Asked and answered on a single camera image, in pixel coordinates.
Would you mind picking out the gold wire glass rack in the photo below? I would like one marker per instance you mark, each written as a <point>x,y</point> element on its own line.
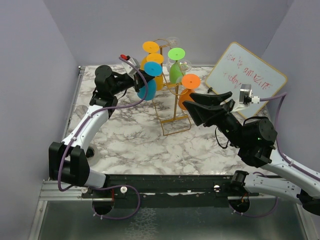
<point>172,118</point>

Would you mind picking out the yellow plastic wine glass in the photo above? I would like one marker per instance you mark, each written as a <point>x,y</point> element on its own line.
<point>151,48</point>

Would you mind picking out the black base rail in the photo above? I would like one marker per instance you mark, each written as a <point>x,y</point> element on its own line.
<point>166,191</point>

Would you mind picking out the orange plastic wine glass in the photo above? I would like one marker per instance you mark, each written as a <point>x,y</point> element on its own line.
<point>190,82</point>

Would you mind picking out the clear fallen wine glass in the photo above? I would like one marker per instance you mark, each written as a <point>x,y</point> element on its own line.
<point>81,111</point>

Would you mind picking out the small whiteboard yellow frame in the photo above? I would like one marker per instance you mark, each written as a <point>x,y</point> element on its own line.
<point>238,66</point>

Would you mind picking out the green plastic wine glass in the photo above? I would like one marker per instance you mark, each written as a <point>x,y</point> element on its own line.
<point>175,54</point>

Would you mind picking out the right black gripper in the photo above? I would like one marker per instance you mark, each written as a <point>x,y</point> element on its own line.
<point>207,115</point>

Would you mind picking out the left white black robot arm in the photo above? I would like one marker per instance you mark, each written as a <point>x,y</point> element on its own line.
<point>68,163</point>

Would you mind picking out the clear wine glass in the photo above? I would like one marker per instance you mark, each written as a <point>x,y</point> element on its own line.
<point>183,66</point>
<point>81,111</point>

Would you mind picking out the blue plastic wine glass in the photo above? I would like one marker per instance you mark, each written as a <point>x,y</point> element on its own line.
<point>151,91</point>

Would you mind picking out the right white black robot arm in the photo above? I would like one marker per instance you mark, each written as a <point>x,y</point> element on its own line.
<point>257,147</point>

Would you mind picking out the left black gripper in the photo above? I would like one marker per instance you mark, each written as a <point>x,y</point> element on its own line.
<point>138,81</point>

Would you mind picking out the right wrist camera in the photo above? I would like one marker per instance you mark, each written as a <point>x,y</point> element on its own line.
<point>246,98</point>

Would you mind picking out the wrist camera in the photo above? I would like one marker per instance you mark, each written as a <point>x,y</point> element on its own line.
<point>130,64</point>
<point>246,98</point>

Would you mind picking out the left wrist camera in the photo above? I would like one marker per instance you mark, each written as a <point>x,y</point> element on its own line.
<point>130,64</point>

